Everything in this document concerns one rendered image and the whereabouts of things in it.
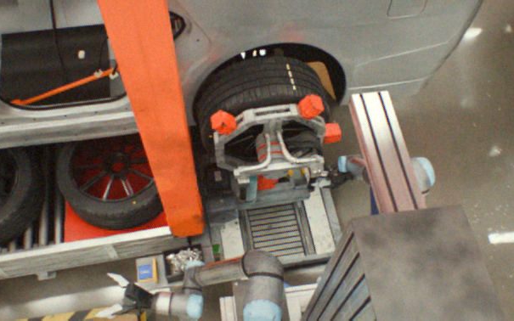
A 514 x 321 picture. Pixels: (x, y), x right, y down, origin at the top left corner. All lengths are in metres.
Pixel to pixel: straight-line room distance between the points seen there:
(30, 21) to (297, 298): 2.10
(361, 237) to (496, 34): 3.66
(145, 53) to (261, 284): 0.77
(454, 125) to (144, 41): 2.86
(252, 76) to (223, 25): 0.32
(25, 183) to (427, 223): 2.34
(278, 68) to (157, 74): 0.97
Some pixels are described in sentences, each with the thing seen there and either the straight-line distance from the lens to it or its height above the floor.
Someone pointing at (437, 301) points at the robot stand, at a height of 2.03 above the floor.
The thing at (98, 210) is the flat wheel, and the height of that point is 0.50.
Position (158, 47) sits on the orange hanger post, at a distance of 1.45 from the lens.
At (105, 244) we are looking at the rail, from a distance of 2.89.
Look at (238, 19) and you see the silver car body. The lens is 2.15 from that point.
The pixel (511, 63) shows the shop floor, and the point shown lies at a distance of 4.47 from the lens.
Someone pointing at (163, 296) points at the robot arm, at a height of 1.25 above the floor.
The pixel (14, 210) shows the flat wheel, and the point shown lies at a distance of 2.99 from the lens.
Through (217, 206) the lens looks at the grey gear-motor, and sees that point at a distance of 2.86.
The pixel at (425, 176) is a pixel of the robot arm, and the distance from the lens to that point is 2.05.
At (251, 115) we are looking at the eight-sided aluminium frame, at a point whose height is 1.12.
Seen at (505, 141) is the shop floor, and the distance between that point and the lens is 4.00.
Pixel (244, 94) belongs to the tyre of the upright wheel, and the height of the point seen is 1.16.
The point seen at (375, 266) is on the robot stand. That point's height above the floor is 2.03.
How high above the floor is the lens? 3.02
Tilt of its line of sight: 61 degrees down
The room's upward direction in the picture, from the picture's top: 4 degrees clockwise
